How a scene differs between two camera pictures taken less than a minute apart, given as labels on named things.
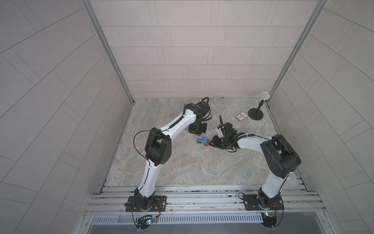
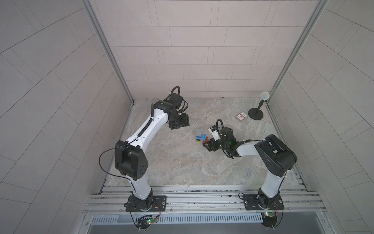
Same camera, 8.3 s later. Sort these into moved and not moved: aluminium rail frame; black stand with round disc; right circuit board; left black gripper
Moved: left black gripper
Not moved: right circuit board; aluminium rail frame; black stand with round disc
